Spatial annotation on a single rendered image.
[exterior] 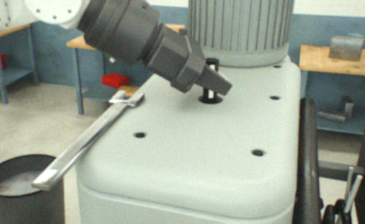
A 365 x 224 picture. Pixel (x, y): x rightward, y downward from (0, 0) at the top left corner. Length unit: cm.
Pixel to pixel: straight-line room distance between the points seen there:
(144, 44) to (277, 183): 24
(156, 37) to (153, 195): 22
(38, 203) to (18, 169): 45
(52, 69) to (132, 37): 549
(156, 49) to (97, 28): 8
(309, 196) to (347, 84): 452
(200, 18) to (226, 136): 31
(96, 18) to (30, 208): 229
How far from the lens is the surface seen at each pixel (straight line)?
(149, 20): 54
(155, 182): 43
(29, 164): 311
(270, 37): 76
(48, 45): 591
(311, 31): 487
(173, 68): 54
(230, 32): 73
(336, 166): 99
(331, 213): 101
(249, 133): 52
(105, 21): 53
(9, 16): 61
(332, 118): 459
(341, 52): 440
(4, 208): 279
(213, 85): 58
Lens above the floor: 213
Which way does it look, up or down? 25 degrees down
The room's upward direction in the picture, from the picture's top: 1 degrees clockwise
